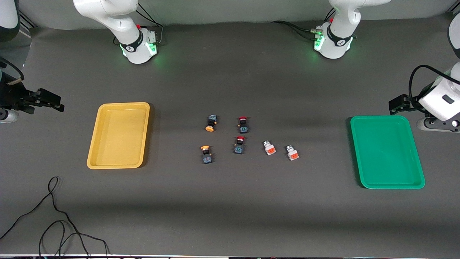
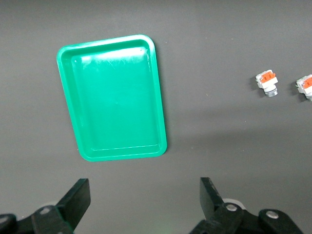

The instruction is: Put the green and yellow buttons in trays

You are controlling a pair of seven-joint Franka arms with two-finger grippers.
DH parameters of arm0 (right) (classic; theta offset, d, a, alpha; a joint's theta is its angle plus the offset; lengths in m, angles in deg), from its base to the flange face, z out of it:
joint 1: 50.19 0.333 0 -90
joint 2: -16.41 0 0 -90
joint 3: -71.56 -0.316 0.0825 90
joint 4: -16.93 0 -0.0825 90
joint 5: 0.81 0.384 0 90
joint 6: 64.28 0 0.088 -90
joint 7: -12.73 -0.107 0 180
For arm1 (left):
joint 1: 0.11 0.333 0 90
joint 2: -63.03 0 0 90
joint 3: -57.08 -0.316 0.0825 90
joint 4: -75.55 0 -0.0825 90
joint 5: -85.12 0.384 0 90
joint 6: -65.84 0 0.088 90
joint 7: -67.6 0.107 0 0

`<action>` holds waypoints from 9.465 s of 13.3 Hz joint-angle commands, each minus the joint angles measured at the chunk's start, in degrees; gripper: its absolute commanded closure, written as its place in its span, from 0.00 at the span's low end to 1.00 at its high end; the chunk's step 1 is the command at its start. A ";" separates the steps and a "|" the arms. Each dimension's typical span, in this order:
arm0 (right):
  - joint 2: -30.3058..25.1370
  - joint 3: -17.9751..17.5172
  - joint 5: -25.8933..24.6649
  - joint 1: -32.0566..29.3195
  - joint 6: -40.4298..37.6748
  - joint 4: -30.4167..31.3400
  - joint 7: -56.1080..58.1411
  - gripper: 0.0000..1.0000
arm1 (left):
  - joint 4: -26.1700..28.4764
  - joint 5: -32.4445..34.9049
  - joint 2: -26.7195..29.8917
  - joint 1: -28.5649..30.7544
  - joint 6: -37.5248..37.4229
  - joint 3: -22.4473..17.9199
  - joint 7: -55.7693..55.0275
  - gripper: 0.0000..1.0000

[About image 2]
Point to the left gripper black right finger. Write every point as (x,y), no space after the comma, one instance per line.
(214,209)

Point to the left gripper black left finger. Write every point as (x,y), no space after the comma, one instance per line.
(70,207)

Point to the white orange push button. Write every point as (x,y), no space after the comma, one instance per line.
(307,87)
(268,84)

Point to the green plastic tray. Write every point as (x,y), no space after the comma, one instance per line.
(112,102)

